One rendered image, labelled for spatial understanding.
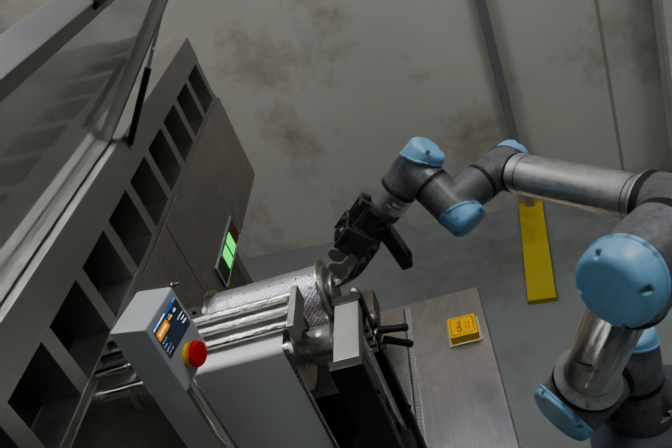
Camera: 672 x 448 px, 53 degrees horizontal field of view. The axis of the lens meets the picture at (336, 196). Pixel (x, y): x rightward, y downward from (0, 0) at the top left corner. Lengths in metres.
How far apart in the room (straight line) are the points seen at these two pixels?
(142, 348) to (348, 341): 0.36
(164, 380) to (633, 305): 0.58
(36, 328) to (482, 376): 0.98
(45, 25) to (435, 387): 1.25
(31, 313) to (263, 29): 2.47
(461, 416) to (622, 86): 2.20
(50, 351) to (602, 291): 0.81
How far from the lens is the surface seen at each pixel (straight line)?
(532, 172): 1.21
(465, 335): 1.72
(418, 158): 1.24
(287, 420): 1.18
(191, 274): 1.64
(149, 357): 0.78
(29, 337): 1.12
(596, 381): 1.21
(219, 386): 1.14
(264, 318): 1.12
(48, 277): 1.18
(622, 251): 0.93
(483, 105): 3.41
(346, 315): 1.06
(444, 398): 1.63
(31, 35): 0.65
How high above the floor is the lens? 2.10
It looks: 29 degrees down
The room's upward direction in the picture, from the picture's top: 22 degrees counter-clockwise
